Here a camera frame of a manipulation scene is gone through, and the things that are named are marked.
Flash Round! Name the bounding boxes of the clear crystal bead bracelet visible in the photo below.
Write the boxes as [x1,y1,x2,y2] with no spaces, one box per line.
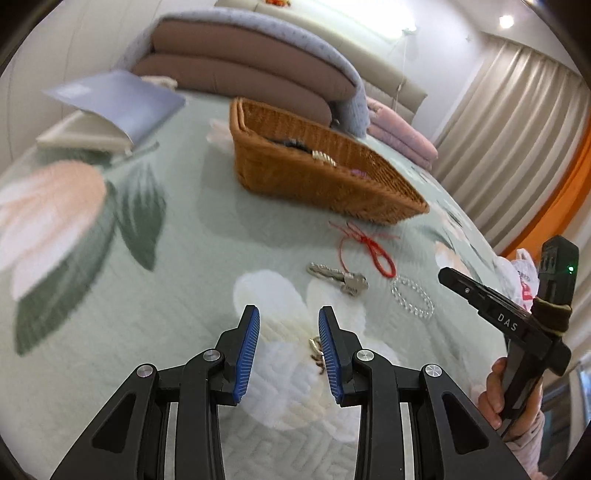
[392,274,435,318]

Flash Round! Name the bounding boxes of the orange curtain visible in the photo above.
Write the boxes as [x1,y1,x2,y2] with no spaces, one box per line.
[501,134,591,259]

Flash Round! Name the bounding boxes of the blue notebook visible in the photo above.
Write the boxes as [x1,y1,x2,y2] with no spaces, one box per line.
[42,70,187,146]

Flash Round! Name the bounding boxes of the person's right forearm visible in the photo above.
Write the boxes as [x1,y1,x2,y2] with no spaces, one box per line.
[503,413,549,480]

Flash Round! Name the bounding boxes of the brown wicker basket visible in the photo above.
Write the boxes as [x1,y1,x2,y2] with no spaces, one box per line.
[229,97,430,226]

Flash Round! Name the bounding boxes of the white wardrobe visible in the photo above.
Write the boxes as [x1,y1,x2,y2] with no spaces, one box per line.
[7,0,162,153]

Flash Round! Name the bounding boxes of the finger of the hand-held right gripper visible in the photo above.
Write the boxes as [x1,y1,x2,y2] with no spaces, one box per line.
[438,268,497,315]

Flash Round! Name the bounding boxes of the red string bracelet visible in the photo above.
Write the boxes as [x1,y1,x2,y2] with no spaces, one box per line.
[329,220,400,279]

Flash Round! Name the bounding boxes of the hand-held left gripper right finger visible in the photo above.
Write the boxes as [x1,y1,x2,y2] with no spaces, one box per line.
[318,305,529,480]

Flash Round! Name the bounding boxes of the gold jewelry piece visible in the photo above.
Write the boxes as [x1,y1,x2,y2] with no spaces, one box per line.
[308,336,326,370]

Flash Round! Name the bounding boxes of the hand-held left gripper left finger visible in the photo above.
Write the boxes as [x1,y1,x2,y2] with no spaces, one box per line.
[50,305,260,480]

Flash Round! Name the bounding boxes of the person's right hand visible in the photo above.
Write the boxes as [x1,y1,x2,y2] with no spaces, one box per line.
[478,357,546,435]

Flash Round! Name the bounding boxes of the white hanging cord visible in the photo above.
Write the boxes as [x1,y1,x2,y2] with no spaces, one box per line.
[396,28,413,108]

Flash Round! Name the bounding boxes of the silver keys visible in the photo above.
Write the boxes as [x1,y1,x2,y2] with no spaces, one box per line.
[307,262,369,295]

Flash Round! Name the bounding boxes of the pink folded blanket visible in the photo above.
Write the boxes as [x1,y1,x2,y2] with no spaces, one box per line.
[367,96,439,167]

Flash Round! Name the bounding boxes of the folded brown and blue quilts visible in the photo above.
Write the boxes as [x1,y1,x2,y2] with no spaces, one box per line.
[117,9,370,137]

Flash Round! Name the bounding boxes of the beige pleated curtain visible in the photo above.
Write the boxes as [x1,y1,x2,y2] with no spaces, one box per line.
[431,30,587,250]

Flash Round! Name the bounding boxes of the white plastic bag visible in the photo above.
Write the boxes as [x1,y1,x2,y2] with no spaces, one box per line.
[494,248,539,310]

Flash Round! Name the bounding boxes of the brown pillow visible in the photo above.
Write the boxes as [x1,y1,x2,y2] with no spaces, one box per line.
[151,17,358,100]
[131,54,334,126]

